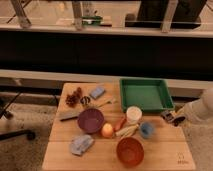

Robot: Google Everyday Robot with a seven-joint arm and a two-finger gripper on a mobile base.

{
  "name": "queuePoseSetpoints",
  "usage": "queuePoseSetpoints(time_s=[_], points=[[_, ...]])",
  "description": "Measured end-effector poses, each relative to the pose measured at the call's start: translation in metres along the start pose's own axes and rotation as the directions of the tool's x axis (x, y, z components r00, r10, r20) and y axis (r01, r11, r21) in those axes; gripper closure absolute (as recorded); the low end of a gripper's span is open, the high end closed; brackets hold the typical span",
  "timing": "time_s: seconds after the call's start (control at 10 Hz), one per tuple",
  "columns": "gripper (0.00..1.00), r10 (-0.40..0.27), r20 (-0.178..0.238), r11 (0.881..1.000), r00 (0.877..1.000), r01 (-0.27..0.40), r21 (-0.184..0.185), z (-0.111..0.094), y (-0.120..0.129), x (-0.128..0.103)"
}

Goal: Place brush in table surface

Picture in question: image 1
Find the white cylindrical container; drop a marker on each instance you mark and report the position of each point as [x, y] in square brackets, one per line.
[133, 114]

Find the grey-yellow gripper body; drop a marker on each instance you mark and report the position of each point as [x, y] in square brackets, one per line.
[170, 119]

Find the purple bowl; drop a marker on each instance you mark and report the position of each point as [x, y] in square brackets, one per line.
[90, 120]

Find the orange carrot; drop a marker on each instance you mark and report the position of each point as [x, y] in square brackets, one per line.
[119, 124]

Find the blue sponge block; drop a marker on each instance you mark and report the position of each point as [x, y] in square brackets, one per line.
[97, 92]

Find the red-brown grape bunch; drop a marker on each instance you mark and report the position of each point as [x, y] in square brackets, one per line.
[73, 99]

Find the dark round metal object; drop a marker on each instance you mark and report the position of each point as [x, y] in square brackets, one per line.
[85, 100]

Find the small blue cup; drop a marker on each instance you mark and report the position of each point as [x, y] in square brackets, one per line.
[146, 129]

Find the green object behind glass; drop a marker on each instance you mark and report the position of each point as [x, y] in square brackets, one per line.
[92, 21]

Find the black office chair base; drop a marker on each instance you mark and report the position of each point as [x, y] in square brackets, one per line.
[10, 131]

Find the crumpled blue-grey cloth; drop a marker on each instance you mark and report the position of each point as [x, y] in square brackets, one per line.
[79, 145]

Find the pale corn cob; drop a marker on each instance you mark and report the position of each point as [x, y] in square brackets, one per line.
[127, 131]

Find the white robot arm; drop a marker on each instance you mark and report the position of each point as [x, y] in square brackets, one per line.
[195, 112]

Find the green plastic tray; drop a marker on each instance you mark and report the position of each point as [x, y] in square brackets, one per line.
[150, 95]

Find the orange-brown bowl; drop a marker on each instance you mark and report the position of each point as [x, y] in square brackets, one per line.
[130, 152]

